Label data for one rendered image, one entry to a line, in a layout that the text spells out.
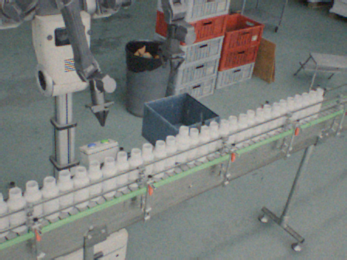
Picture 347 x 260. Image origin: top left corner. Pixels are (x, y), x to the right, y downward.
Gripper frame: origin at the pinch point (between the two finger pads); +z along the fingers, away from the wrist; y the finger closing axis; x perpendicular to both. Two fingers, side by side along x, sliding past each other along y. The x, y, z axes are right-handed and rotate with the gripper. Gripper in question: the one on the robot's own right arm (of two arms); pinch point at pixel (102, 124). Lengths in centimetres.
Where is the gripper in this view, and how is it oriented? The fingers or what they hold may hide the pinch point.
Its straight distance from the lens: 179.9
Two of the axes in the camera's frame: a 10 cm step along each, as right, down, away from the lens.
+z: 1.0, 9.5, 2.9
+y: 7.9, -2.5, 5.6
